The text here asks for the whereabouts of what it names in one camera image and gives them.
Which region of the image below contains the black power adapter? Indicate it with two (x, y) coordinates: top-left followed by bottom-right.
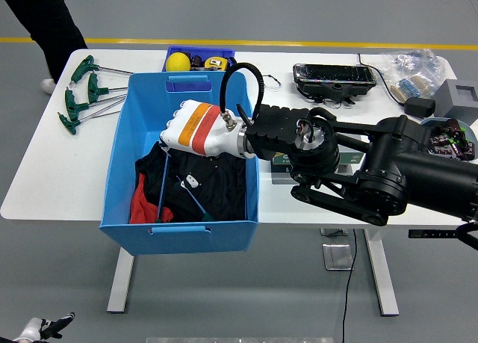
(403, 96), (436, 119)

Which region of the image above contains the small green T-handle hex wrench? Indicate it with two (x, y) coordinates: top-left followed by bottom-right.
(184, 185), (217, 222)

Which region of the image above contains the person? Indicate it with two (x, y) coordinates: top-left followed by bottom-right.
(0, 0), (89, 96)

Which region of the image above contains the black cloth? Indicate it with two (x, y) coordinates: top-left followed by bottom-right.
(134, 140), (249, 223)

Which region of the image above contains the yellow tape measure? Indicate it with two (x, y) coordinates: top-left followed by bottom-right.
(203, 55), (230, 72)

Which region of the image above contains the black table control panel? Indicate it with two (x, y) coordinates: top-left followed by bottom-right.
(407, 229), (459, 239)

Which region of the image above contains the tan resistor tape strip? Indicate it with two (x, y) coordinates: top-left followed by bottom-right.
(390, 75), (435, 101)

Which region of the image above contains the small dark blue tray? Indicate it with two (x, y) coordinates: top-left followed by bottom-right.
(163, 46), (237, 74)

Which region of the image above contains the black adapter cable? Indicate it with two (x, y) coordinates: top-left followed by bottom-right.
(357, 52), (408, 107)

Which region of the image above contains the large green T-handle hex wrench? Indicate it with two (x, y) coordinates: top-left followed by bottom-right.
(155, 148), (173, 224)

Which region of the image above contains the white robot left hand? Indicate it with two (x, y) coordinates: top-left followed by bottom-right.
(14, 312), (75, 342)

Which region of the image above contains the metal floor plate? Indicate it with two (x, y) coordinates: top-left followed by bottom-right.
(321, 243), (355, 271)

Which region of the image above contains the light blue oval tray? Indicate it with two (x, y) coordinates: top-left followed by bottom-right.
(420, 117), (477, 163)

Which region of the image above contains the grey foam box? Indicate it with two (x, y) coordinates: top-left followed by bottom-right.
(432, 78), (478, 120)

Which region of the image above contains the white table leg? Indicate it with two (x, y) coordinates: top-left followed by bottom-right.
(107, 247), (137, 314)
(364, 229), (400, 317)

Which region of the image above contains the yellow ball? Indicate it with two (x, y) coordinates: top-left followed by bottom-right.
(165, 52), (191, 72)

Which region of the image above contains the black electronic device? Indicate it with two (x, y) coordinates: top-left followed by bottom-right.
(292, 62), (377, 107)

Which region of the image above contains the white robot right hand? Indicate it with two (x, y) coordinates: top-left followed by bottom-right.
(158, 99), (246, 191)

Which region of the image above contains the red cloth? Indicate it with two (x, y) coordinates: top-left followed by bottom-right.
(129, 173), (175, 224)

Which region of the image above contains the grey metal wrench rack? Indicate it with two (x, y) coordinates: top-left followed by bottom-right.
(270, 152), (366, 185)

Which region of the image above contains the thin wire loop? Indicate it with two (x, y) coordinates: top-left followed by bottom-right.
(261, 73), (282, 90)

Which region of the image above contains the yellow floor tape line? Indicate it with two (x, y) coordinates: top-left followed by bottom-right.
(0, 37), (478, 51)

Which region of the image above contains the clear plastic parts bag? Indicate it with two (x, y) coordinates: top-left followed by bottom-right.
(382, 48), (449, 101)

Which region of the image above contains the large blue plastic bin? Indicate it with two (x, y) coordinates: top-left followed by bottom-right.
(99, 72), (261, 256)

